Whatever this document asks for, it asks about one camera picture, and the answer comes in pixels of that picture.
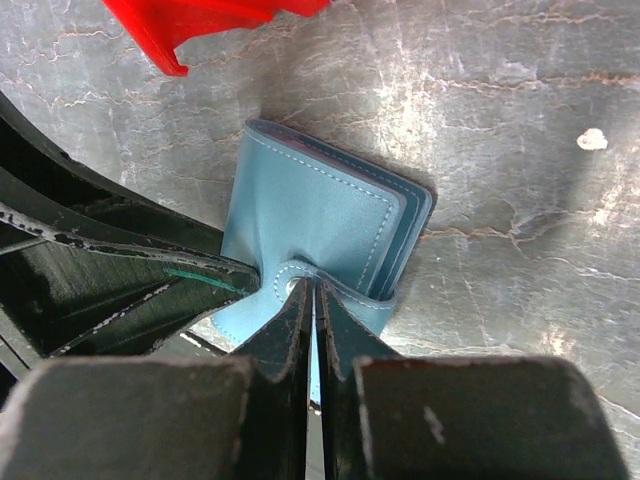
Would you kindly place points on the blue leather card holder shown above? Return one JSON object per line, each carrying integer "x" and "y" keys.
{"x": 301, "y": 208}

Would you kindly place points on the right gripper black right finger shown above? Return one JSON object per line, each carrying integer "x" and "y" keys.
{"x": 386, "y": 416}

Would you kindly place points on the red plastic bin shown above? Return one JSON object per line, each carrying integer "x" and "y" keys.
{"x": 159, "y": 27}

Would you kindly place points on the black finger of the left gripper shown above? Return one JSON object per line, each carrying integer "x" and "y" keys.
{"x": 74, "y": 286}
{"x": 34, "y": 159}

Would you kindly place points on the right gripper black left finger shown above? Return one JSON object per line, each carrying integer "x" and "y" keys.
{"x": 241, "y": 416}

